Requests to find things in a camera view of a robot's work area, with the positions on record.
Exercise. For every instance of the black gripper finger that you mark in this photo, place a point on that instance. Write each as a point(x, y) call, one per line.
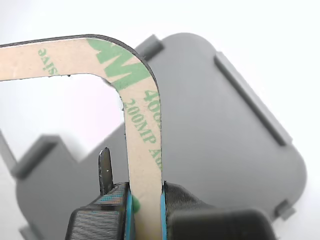
point(100, 225)
point(180, 197)

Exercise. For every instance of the beige adhesive-backed frame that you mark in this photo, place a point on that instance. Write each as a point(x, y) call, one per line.
point(142, 125)

